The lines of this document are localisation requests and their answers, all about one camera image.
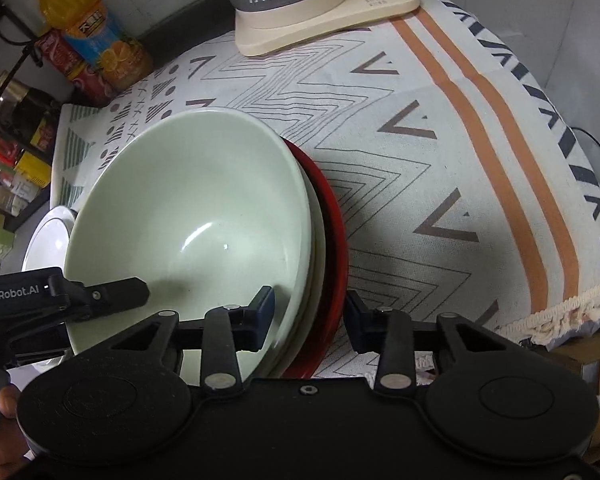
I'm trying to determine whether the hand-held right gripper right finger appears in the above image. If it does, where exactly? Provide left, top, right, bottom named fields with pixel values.
left=346, top=290, right=528, bottom=393

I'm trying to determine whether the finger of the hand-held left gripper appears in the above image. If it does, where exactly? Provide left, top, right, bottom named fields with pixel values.
left=62, top=277, right=151, bottom=319

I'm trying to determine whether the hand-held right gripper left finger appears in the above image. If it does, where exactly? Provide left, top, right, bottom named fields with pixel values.
left=87, top=286, right=275, bottom=392

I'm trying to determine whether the cream bowl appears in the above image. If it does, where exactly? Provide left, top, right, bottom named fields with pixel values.
left=269, top=160, right=329, bottom=379

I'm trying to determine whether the red bowl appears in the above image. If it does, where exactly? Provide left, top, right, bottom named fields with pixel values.
left=279, top=137, right=351, bottom=380

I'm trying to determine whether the pale green bowl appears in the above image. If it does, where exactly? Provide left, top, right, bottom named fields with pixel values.
left=63, top=108, right=314, bottom=379

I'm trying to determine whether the person's left hand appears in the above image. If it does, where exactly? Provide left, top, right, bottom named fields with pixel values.
left=0, top=385, right=34, bottom=480

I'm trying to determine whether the yellow packet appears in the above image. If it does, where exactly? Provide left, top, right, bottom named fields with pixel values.
left=14, top=152, right=54, bottom=189

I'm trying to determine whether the green patterned cloth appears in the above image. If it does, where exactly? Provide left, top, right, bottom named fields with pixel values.
left=50, top=104, right=112, bottom=212

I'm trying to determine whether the patterned tablecloth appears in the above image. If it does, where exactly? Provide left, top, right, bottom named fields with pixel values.
left=50, top=0, right=600, bottom=382

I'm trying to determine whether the dark glass jar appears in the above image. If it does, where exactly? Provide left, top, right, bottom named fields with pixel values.
left=0, top=72, right=62, bottom=147

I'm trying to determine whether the cardboard box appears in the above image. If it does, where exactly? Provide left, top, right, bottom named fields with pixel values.
left=544, top=329, right=600, bottom=462

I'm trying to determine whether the red soda can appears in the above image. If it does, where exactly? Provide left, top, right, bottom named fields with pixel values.
left=34, top=30, right=115, bottom=107

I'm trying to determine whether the orange juice bottle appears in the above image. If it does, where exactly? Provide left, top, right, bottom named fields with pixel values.
left=31, top=0, right=154, bottom=95

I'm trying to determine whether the cream kettle base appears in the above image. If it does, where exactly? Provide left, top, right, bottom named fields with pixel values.
left=234, top=0, right=421, bottom=57

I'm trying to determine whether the black wire rack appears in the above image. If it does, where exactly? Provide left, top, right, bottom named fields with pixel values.
left=0, top=0, right=47, bottom=92

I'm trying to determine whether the thin black cable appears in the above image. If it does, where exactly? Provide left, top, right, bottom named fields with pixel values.
left=569, top=127, right=600, bottom=187

